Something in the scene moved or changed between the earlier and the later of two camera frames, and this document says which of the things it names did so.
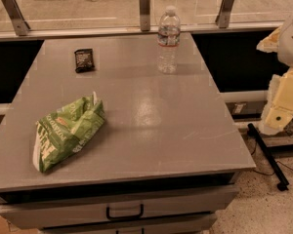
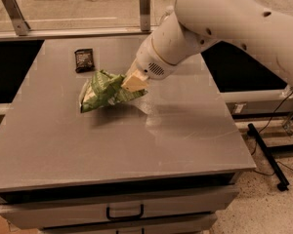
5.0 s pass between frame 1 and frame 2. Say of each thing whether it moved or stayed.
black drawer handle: stayed
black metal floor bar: stayed
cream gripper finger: moved
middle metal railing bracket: stayed
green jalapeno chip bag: moved
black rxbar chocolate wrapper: stayed
